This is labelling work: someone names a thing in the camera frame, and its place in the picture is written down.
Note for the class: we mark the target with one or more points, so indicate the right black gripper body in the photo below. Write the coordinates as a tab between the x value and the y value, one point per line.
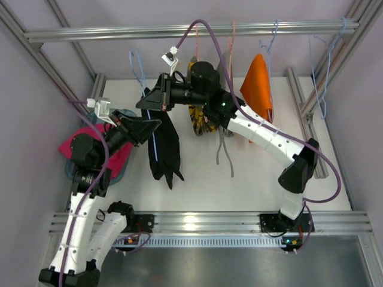
166	93

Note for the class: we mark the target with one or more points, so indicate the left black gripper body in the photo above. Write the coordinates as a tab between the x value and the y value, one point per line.
124	130

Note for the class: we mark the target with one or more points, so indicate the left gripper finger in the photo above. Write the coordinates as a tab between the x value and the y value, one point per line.
124	114
140	129

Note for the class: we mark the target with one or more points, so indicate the black trousers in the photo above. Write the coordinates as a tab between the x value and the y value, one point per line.
163	148

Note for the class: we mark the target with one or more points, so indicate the pink trousers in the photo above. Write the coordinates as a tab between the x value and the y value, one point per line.
116	163

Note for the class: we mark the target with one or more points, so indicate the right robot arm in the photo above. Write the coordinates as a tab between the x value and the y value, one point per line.
299	160

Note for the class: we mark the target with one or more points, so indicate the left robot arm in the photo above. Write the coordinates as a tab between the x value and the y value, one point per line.
81	253

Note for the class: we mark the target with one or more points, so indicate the camouflage trousers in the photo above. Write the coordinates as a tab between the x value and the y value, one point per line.
200	123

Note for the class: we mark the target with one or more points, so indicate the pink hanger with grey trousers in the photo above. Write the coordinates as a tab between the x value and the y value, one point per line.
230	50

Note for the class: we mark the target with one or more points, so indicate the orange trousers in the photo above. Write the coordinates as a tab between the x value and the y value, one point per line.
256	88

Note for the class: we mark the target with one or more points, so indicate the blue hanger with orange trousers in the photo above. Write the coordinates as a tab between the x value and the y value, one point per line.
268	50

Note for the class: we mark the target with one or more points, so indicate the teal plastic bin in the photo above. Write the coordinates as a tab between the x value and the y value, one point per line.
69	166

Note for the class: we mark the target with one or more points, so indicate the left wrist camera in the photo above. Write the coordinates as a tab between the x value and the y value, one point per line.
101	108

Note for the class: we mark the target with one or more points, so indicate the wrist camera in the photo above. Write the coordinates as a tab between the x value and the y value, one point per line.
101	108
170	58

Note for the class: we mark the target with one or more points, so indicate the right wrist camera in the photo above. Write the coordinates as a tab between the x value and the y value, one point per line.
170	58

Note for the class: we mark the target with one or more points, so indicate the grey trousers with drawstrings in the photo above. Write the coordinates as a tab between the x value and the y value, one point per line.
224	133

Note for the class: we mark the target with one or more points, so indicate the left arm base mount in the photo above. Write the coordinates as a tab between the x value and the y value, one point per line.
138	235

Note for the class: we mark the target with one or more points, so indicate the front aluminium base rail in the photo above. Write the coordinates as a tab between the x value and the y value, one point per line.
325	222

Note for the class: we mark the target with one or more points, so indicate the slotted grey cable duct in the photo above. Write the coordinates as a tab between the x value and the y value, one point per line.
213	241

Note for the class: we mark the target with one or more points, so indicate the aluminium hanging rail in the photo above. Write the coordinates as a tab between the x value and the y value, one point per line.
316	27

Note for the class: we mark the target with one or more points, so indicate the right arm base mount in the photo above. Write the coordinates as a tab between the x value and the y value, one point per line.
293	233

